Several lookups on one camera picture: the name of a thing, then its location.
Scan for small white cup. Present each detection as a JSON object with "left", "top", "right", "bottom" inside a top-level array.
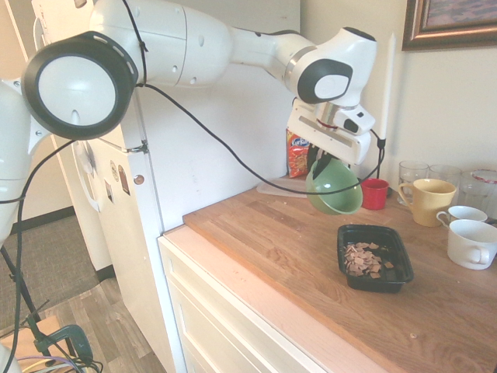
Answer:
[{"left": 436, "top": 205, "right": 489, "bottom": 228}]

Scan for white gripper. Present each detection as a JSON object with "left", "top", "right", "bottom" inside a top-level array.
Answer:
[{"left": 286, "top": 99, "right": 372, "bottom": 177}]

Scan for black plastic food container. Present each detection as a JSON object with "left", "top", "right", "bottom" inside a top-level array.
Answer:
[{"left": 336, "top": 223, "right": 415, "bottom": 291}]

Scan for printed snack chips bag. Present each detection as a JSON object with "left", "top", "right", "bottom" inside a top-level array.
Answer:
[{"left": 285, "top": 127, "right": 313, "bottom": 180}]

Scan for green ceramic bowl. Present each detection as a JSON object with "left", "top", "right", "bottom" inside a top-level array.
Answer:
[{"left": 304, "top": 157, "right": 365, "bottom": 217}]

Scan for clear drinking glass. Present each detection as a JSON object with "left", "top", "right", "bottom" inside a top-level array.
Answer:
[
  {"left": 398, "top": 160, "right": 430, "bottom": 196},
  {"left": 428, "top": 163, "right": 464, "bottom": 186}
]

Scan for brown fridge magnet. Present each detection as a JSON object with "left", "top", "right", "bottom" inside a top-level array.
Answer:
[{"left": 116, "top": 164, "right": 130, "bottom": 194}]

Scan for green C-clamp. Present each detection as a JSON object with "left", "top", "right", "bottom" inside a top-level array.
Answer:
[{"left": 23, "top": 313, "right": 95, "bottom": 367}]

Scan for red cup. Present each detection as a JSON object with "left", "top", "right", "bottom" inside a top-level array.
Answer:
[{"left": 360, "top": 178, "right": 391, "bottom": 211}]

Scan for short jar checkered lid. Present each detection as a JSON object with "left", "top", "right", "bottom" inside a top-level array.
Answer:
[{"left": 459, "top": 169, "right": 497, "bottom": 213}]

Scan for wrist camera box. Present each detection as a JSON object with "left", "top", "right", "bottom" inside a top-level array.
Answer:
[{"left": 335, "top": 106, "right": 376, "bottom": 136}]

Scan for grey floor rug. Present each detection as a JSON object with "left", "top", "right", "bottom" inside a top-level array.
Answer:
[{"left": 0, "top": 214, "right": 99, "bottom": 324}]

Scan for dark framed picture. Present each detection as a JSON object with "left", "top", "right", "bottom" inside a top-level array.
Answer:
[{"left": 401, "top": 0, "right": 497, "bottom": 53}]

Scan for black tripod stand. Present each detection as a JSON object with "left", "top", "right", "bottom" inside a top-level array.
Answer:
[{"left": 0, "top": 247, "right": 52, "bottom": 336}]

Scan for clear plastic container lid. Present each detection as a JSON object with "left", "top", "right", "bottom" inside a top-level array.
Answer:
[{"left": 255, "top": 176, "right": 312, "bottom": 200}]

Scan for yellow ceramic mug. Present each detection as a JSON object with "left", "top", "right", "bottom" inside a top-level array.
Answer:
[{"left": 397, "top": 178, "right": 457, "bottom": 228}]

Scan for large white cup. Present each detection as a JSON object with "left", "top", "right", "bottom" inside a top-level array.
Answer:
[{"left": 446, "top": 218, "right": 497, "bottom": 271}]

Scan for black camera cable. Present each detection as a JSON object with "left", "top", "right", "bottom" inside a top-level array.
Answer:
[{"left": 0, "top": 0, "right": 388, "bottom": 368}]

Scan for wooden butcher block board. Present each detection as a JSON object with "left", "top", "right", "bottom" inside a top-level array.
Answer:
[{"left": 182, "top": 182, "right": 497, "bottom": 373}]

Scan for robot mounting table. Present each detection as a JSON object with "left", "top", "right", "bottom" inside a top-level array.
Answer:
[{"left": 0, "top": 314, "right": 60, "bottom": 353}]

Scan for white drawer cabinet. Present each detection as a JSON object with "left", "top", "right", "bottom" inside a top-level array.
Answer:
[{"left": 156, "top": 225, "right": 390, "bottom": 373}]

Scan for brown square cereal pieces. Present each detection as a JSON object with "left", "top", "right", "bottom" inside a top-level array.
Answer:
[{"left": 342, "top": 241, "right": 395, "bottom": 281}]

